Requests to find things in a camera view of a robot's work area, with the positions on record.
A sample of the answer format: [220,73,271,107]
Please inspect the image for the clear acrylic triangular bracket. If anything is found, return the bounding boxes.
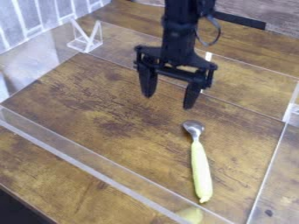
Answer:
[67,19,103,53]

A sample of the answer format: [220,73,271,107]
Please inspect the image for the clear acrylic enclosure walls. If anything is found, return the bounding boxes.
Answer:
[0,22,299,224]

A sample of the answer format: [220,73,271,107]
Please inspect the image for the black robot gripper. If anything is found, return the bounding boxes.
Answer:
[135,21,218,109]

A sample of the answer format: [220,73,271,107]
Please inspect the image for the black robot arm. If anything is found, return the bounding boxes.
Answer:
[135,0,220,109]

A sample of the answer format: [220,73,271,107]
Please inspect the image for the black strip on table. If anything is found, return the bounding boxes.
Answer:
[214,11,267,30]

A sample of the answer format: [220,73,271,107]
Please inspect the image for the green handled metal spoon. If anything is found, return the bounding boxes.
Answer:
[182,120,212,203]

